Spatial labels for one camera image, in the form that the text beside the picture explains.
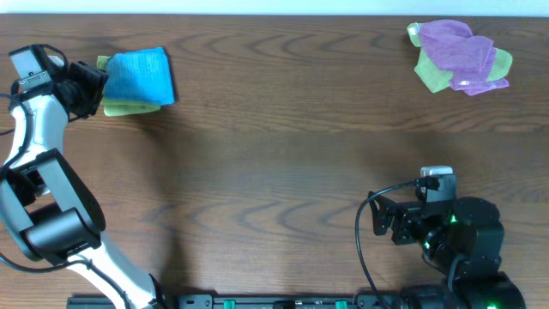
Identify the blue microfiber cloth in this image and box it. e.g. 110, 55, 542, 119
104, 47, 175, 106

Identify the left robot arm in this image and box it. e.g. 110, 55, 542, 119
1, 57, 173, 308

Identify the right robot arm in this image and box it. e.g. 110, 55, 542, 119
368, 195, 525, 309

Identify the folded green cloth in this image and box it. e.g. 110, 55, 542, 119
97, 56, 161, 117

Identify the green crumpled cloth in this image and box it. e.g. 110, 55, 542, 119
406, 22, 514, 94

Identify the purple crumpled cloth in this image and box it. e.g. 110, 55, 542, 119
418, 19, 510, 97

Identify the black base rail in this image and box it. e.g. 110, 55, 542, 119
66, 294, 414, 309

